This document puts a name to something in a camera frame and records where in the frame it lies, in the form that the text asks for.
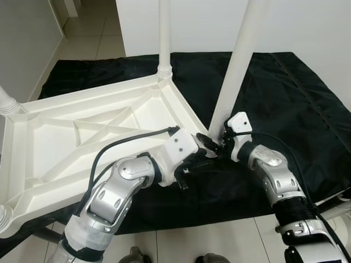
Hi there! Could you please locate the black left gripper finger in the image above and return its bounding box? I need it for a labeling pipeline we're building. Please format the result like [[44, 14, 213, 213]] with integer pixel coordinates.
[[180, 156, 212, 175]]

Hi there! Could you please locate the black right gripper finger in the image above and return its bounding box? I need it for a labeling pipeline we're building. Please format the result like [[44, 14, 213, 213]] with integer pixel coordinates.
[[196, 133, 223, 157]]

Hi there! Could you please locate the white plastic children table top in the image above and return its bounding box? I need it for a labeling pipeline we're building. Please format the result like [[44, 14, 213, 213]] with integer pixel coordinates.
[[0, 74, 217, 239]]

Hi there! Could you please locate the black fabric table cover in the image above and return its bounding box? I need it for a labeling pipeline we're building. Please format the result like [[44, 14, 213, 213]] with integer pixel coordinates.
[[0, 51, 351, 242]]

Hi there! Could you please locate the grey robot left leg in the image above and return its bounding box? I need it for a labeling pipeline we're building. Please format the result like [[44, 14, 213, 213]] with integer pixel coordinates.
[[121, 247, 151, 263]]

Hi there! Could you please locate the black metal table leg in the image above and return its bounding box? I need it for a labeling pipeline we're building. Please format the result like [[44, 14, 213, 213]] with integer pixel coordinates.
[[33, 229, 64, 244], [310, 192, 351, 211]]

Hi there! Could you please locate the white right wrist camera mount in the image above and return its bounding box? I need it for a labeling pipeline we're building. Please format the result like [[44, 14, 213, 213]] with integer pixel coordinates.
[[226, 111, 254, 162]]

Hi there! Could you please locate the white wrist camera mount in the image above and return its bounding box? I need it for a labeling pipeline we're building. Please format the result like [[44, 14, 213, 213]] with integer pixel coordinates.
[[159, 129, 201, 187], [226, 111, 254, 162]]

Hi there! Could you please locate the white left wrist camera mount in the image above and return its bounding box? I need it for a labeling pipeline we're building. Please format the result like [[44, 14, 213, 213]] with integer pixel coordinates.
[[159, 129, 201, 187]]

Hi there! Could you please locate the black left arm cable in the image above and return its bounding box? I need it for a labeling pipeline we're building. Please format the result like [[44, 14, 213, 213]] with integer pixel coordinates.
[[82, 126, 182, 214]]

